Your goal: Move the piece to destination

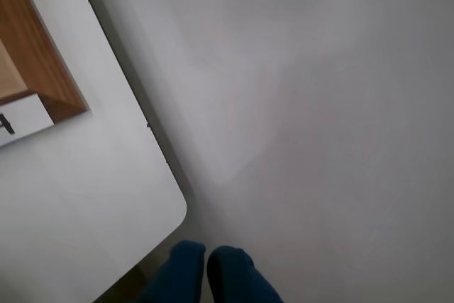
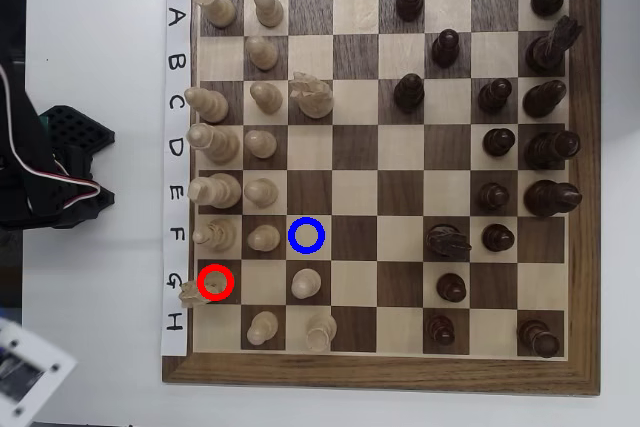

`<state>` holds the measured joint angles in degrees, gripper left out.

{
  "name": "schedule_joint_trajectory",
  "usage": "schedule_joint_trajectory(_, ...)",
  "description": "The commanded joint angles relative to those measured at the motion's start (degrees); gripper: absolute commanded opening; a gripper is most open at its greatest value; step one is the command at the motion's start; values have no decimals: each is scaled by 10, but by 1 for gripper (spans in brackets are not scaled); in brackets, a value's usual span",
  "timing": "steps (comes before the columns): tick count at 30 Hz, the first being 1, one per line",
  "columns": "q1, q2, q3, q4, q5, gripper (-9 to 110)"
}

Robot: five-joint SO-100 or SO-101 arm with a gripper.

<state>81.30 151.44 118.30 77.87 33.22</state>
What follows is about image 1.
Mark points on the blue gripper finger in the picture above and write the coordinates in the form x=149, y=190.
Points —
x=184, y=271
x=234, y=274

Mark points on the white paper letter strip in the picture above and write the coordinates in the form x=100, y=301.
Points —
x=32, y=115

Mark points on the wooden chessboard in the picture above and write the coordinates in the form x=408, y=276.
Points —
x=35, y=33

